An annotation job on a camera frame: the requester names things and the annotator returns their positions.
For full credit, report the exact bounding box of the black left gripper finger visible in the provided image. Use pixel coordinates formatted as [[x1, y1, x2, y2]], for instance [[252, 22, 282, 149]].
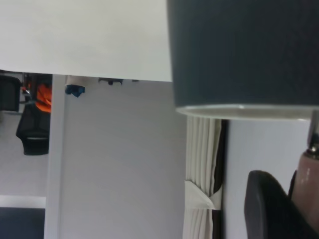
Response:
[[244, 170, 319, 239]]

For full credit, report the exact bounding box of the pink handled metal spoon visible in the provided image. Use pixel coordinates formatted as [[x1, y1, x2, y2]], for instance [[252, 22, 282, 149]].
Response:
[[290, 109, 319, 225]]

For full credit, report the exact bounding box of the dark grey ceramic mug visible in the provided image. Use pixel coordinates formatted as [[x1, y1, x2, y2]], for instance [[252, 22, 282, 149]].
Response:
[[166, 0, 319, 120]]

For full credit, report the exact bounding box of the white curtain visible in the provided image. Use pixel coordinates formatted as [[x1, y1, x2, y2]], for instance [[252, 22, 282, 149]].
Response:
[[183, 116, 223, 239]]

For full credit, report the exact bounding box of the black clamp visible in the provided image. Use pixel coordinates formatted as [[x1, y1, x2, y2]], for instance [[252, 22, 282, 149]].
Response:
[[98, 77, 124, 87]]

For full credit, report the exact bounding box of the blue object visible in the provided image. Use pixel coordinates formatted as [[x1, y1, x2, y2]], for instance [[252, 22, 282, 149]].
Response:
[[65, 84, 86, 98]]

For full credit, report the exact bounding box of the dark blue panel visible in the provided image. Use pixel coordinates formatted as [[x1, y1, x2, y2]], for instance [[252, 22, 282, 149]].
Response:
[[0, 206, 47, 239]]

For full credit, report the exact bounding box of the black mesh office chair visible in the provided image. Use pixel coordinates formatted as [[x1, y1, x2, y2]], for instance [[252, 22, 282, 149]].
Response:
[[0, 75, 22, 113], [15, 103, 50, 156]]

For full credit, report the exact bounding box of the orange garment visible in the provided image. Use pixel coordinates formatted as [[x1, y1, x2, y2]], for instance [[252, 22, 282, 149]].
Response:
[[35, 83, 53, 111]]

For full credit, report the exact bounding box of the black vertical frame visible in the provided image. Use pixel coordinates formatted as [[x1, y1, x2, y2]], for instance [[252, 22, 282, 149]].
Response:
[[213, 119, 229, 239]]

